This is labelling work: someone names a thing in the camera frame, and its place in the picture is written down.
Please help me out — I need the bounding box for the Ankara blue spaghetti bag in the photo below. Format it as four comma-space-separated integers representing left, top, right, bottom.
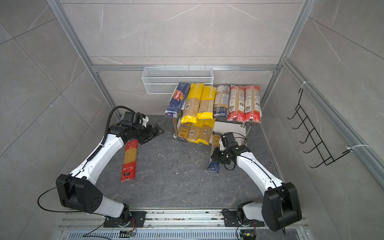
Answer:
206, 133, 223, 175

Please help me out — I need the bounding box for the yellow spaghetti bag thin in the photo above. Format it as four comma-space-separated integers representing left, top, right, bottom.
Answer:
197, 119, 216, 145

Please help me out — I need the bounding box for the red label spaghetti bag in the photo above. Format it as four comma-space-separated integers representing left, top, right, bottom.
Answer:
228, 85, 245, 123

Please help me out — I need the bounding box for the blue end spaghetti bag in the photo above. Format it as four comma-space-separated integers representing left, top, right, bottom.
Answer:
213, 85, 230, 119

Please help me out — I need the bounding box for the yellow Pastatime spaghetti bag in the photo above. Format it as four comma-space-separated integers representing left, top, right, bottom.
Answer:
197, 86, 217, 120

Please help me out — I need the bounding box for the blue Barilla spaghetti pack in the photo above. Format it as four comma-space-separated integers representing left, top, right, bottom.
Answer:
165, 83, 191, 118

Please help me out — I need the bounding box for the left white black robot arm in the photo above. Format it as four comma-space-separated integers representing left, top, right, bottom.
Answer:
55, 107, 165, 227

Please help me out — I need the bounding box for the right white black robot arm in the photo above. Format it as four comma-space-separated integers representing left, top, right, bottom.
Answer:
212, 133, 302, 232

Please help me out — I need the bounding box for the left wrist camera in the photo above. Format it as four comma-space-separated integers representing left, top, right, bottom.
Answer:
141, 114, 149, 128

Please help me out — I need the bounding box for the white wire mesh basket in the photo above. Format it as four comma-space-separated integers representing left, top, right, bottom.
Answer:
142, 66, 214, 95

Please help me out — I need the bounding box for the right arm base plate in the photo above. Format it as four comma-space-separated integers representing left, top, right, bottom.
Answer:
221, 209, 265, 227

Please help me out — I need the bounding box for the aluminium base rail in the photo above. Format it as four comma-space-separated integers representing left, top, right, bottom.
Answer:
53, 209, 313, 240

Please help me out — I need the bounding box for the black wire hook rack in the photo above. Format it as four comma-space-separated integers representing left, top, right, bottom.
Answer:
287, 89, 353, 169

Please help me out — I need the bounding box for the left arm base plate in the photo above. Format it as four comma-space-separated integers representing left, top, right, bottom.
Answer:
104, 211, 147, 228

